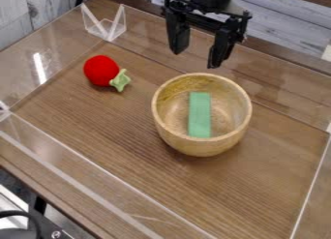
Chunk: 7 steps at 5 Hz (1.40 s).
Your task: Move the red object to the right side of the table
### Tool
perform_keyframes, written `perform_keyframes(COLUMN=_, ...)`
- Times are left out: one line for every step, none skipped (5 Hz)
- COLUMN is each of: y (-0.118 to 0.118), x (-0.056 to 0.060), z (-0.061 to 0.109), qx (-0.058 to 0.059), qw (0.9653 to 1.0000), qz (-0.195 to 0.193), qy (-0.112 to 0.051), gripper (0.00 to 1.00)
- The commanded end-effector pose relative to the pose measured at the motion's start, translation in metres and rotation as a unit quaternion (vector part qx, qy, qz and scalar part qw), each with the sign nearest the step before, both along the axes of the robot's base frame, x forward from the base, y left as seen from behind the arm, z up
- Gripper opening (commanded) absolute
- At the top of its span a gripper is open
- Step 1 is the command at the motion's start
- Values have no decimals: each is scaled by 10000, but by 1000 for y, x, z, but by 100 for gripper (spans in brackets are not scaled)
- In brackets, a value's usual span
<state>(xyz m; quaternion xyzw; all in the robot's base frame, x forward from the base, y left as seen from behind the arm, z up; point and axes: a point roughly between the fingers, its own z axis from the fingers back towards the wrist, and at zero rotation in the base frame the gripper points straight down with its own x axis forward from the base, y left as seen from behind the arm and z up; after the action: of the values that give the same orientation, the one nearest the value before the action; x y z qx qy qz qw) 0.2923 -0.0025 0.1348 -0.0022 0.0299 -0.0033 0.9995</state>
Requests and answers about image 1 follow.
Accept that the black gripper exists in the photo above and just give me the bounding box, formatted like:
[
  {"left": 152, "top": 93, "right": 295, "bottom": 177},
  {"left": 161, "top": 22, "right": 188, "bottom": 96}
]
[{"left": 162, "top": 0, "right": 252, "bottom": 69}]

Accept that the red plush tomato toy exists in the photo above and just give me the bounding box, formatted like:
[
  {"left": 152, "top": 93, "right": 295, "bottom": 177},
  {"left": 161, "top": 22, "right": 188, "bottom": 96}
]
[{"left": 82, "top": 55, "right": 130, "bottom": 92}]

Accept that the green rectangular block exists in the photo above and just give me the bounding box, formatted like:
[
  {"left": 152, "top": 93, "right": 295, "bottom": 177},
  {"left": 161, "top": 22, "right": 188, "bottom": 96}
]
[{"left": 186, "top": 92, "right": 210, "bottom": 138}]

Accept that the light wooden bowl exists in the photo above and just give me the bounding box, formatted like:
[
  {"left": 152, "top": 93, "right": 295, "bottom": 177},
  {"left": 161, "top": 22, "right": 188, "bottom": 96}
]
[{"left": 150, "top": 73, "right": 252, "bottom": 157}]

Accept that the clear acrylic corner bracket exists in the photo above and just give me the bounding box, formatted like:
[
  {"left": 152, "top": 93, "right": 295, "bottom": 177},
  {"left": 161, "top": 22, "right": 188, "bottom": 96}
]
[{"left": 80, "top": 4, "right": 126, "bottom": 43}]

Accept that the clear acrylic tray wall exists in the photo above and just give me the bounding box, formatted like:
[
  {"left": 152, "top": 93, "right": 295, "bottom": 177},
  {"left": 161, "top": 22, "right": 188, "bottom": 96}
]
[{"left": 0, "top": 103, "right": 216, "bottom": 239}]

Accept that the black cable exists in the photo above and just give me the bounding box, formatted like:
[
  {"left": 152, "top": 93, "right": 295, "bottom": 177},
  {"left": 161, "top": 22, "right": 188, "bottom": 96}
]
[{"left": 0, "top": 210, "right": 42, "bottom": 239}]

